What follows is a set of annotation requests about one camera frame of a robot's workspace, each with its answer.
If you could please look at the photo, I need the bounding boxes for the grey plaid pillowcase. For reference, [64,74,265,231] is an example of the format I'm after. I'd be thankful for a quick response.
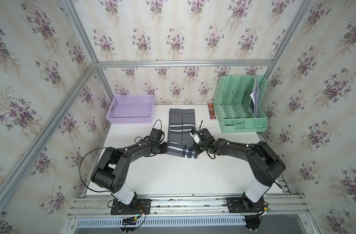
[167,109,198,159]

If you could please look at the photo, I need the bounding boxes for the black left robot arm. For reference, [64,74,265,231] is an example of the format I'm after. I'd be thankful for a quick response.
[91,139,168,206]

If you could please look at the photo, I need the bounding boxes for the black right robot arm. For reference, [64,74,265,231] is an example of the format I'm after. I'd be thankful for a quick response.
[193,134,286,212]

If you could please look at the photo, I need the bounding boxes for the small brown box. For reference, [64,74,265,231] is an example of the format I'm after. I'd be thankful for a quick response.
[207,102,216,121]

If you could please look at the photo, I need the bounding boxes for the green plastic file organizer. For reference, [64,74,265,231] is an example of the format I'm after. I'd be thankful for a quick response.
[214,76,268,134]

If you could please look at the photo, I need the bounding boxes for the purple perforated plastic basket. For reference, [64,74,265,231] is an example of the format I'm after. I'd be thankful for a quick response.
[106,95,155,124]

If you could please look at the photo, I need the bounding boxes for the white papers in organizer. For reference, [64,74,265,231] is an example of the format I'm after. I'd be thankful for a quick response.
[250,74,259,118]

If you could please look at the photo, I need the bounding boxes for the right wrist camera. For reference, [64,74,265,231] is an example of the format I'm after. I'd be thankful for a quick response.
[197,128,214,141]

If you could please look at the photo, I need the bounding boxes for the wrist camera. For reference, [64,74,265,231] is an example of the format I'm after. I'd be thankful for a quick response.
[197,128,214,141]
[147,128,165,143]

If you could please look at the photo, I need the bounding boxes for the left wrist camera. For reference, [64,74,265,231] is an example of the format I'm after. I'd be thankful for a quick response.
[147,128,165,143]

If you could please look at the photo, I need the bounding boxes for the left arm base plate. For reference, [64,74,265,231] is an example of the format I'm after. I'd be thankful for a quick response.
[110,199,152,215]

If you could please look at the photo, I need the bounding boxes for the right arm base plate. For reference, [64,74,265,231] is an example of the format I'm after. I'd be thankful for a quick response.
[225,197,269,213]

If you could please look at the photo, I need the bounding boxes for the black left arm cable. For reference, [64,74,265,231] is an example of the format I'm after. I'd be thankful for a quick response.
[79,147,114,194]

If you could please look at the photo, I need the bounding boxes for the aluminium rail frame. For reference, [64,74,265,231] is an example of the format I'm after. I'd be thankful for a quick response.
[61,193,320,234]

